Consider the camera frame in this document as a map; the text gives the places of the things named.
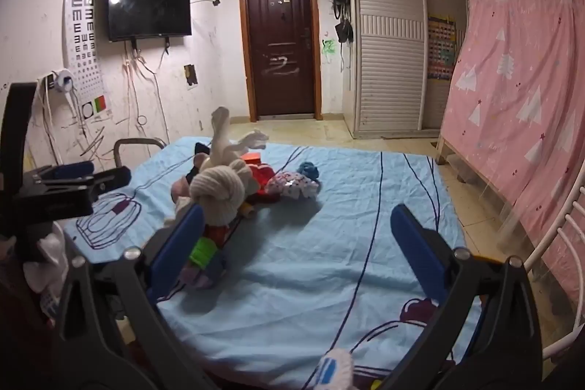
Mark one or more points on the black hanging bags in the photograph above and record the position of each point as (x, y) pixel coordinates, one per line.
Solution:
(342, 6)

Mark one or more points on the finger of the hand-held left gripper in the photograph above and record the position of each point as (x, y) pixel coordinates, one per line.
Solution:
(71, 169)
(109, 182)

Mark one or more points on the floral print cloth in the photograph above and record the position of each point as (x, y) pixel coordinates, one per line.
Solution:
(292, 184)

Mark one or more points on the pink tree print curtain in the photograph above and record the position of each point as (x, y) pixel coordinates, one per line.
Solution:
(516, 97)

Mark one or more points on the dark brown wooden door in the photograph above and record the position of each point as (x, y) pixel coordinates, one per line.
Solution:
(281, 42)

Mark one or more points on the white metal chair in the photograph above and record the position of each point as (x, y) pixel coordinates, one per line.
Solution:
(564, 234)

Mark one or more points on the grey metal chair frame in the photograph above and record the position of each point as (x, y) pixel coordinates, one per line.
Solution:
(137, 142)

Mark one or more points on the white slatted wardrobe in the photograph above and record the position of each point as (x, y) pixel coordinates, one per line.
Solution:
(388, 52)

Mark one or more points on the white wall power strip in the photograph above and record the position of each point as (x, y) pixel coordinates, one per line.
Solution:
(57, 81)

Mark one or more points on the white knotted cloth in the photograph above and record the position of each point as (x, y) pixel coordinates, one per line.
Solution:
(224, 138)

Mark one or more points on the person's left hand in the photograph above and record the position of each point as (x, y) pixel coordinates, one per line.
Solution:
(43, 255)

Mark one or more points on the red cloth item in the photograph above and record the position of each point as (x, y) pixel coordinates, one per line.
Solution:
(263, 175)

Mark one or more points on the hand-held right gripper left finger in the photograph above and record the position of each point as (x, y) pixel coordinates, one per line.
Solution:
(180, 248)

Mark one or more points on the colourful grid wall poster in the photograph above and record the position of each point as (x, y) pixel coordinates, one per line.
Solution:
(441, 47)

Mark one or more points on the person's right hand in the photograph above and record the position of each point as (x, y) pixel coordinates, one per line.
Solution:
(334, 365)

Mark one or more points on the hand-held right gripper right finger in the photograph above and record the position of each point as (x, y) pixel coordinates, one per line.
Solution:
(418, 255)

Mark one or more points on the green wall sticker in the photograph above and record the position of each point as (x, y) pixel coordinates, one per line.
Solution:
(329, 46)

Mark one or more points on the wall socket box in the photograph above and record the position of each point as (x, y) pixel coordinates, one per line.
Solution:
(191, 75)

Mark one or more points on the purple cloth item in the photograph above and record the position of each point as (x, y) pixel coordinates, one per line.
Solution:
(205, 278)

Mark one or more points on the eye chart poster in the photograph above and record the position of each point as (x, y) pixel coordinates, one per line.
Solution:
(87, 52)

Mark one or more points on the light blue bedsheet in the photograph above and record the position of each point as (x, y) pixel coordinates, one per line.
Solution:
(320, 257)

